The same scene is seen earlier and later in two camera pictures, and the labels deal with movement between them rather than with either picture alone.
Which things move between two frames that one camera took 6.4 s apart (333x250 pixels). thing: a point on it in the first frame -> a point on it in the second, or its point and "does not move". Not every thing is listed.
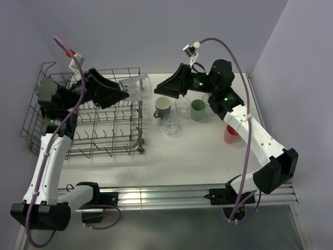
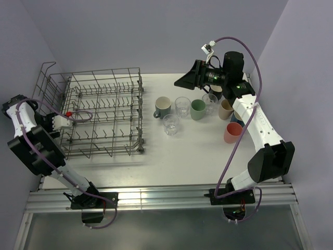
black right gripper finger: x=176 y=85 -> x=192 y=79
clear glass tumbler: x=182 y=107 does not move
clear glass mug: x=208 y=109 does not move
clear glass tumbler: x=170 y=122 does not move
